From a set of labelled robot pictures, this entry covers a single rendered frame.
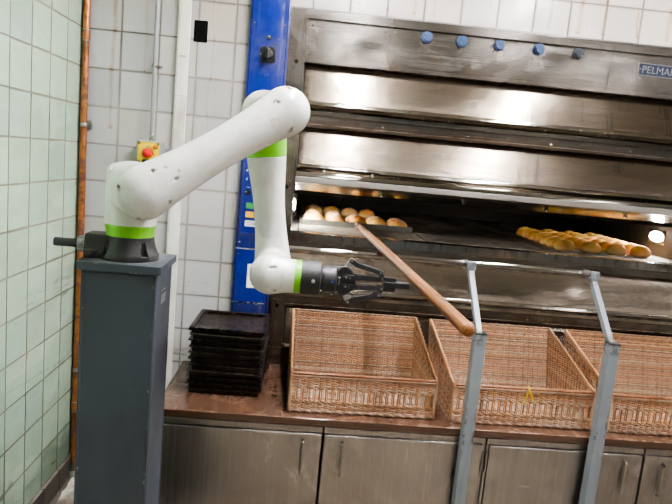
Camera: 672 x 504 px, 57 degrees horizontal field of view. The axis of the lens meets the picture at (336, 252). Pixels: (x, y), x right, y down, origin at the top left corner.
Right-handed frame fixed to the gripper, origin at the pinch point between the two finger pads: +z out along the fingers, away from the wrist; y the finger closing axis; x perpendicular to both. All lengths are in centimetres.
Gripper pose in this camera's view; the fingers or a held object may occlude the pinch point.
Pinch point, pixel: (395, 284)
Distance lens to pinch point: 169.6
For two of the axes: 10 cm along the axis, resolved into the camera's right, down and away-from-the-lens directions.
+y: -0.9, 9.8, 1.5
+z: 9.9, 0.9, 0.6
